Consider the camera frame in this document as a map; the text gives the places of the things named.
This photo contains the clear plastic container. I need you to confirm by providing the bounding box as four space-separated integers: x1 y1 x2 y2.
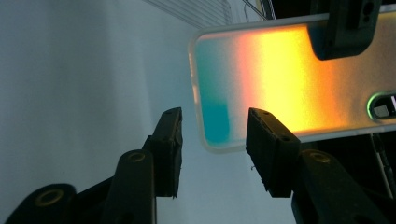
143 0 275 30

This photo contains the white table mat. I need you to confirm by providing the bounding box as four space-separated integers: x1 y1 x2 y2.
0 0 297 224

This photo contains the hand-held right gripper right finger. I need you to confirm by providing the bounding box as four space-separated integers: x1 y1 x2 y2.
245 107 302 199

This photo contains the blue iridescent phone case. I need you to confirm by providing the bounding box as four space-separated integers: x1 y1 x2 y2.
187 4 396 154

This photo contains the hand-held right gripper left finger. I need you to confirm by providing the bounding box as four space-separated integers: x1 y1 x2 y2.
142 106 184 199

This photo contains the black cable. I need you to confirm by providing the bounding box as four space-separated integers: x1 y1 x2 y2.
370 133 396 200

